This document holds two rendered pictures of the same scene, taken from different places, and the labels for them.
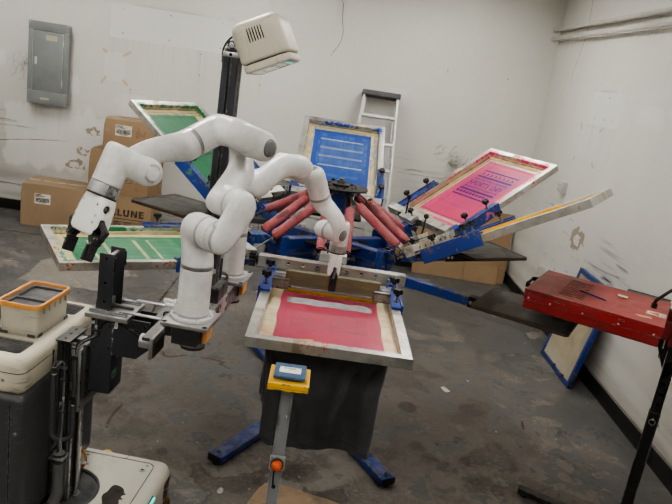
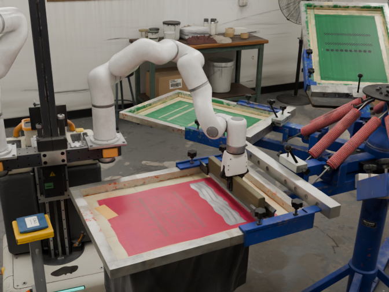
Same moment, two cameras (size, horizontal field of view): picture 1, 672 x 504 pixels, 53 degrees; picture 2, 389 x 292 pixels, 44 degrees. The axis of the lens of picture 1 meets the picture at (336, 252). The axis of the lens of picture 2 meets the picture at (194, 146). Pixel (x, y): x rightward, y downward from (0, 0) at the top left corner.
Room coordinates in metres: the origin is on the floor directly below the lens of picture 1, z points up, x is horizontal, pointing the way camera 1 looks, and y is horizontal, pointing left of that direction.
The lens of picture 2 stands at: (1.87, -1.52, 1.93)
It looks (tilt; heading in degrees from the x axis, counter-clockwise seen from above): 23 degrees down; 66
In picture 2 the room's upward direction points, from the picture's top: 1 degrees clockwise
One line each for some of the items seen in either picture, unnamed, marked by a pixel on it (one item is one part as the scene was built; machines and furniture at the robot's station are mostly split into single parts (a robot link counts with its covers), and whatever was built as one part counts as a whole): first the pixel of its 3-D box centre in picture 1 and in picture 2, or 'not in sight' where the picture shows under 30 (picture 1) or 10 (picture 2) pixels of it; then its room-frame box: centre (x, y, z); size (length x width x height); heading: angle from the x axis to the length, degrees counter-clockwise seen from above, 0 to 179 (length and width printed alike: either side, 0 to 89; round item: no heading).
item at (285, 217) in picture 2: (393, 301); (276, 225); (2.76, -0.28, 0.98); 0.30 x 0.05 x 0.07; 2
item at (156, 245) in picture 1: (171, 229); (223, 106); (3.08, 0.80, 1.05); 1.08 x 0.61 x 0.23; 122
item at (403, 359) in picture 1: (329, 312); (185, 204); (2.51, -0.01, 0.97); 0.79 x 0.58 x 0.04; 2
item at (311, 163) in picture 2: not in sight; (302, 169); (3.07, 0.01, 1.02); 0.17 x 0.06 x 0.05; 2
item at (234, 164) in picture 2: (335, 261); (235, 160); (2.73, -0.01, 1.12); 0.10 x 0.07 x 0.11; 2
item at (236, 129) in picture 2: (332, 232); (227, 128); (2.70, 0.03, 1.25); 0.15 x 0.10 x 0.11; 139
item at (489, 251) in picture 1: (425, 255); not in sight; (3.92, -0.54, 0.91); 1.34 x 0.40 x 0.08; 122
